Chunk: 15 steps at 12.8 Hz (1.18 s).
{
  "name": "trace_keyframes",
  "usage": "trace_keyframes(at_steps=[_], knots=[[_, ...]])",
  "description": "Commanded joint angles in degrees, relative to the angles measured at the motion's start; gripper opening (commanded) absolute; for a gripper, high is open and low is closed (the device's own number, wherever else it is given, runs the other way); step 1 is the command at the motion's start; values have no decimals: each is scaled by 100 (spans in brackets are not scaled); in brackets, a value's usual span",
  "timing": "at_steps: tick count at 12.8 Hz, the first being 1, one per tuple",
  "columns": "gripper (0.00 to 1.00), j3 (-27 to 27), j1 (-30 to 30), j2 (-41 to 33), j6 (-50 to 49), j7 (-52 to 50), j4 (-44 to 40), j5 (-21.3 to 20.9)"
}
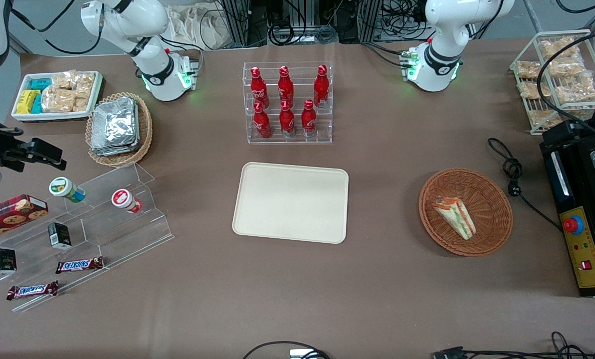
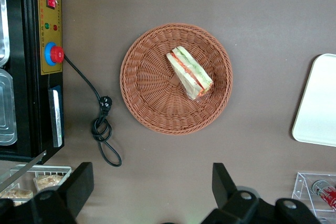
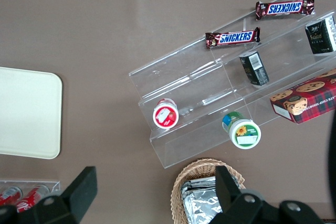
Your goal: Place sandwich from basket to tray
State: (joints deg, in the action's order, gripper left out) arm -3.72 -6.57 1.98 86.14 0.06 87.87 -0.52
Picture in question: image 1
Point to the triangle sandwich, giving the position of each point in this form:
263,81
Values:
454,217

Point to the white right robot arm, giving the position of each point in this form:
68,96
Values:
150,60

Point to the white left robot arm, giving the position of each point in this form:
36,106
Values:
444,47

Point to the white rectangular snack tray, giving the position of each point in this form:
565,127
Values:
58,116

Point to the light tan wicker basket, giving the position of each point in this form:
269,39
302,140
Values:
145,132

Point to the brown round wicker basket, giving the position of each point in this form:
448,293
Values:
487,199

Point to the cream plastic tray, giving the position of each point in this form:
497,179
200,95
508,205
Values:
290,202

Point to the bagged fried snack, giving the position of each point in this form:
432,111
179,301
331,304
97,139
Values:
528,70
566,67
544,118
534,90
576,92
558,48

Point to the green lid yogurt cup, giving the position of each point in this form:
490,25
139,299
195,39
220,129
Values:
64,188

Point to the teal snack pack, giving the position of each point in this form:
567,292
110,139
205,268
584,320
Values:
40,84
37,103

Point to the yellow snack pack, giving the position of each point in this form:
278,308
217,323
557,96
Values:
28,95
25,107

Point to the clear rice crisp bag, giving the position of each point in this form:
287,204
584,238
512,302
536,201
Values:
86,84
81,104
64,80
58,101

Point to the black sealing machine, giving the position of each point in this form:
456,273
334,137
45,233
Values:
581,199

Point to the red tartan cookie box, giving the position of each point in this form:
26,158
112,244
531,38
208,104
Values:
8,217

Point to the silver foil packets stack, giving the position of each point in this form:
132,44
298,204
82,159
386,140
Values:
115,124

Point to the small black drink carton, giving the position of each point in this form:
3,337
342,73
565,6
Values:
59,235
3,262

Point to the red lid yogurt cup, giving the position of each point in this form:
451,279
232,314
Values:
123,199

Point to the clear acrylic stepped display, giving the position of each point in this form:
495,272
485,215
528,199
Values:
107,239

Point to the Snickers chocolate bar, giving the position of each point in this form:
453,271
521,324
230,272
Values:
79,265
32,290

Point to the beige cloth bag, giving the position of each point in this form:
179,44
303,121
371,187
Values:
197,25

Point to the red cola bottle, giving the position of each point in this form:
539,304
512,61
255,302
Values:
286,89
259,89
321,89
263,124
287,122
308,121

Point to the clear acrylic bottle rack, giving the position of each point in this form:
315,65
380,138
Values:
297,141

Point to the aluminium frame post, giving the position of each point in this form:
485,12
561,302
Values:
240,22
369,20

